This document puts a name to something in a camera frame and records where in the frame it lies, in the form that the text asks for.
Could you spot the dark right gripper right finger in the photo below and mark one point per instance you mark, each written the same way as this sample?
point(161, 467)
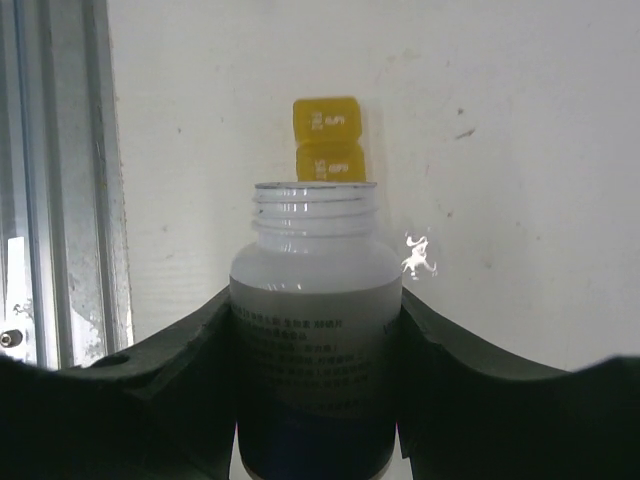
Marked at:
point(467, 409)

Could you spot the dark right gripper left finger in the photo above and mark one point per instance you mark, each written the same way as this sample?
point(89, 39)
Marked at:
point(161, 409)

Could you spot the white pill bottle blue label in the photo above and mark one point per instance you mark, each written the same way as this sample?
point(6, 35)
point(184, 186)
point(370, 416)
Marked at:
point(315, 299)

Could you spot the weekly pill organizer strip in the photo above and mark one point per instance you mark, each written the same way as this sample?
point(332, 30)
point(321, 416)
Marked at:
point(327, 133)

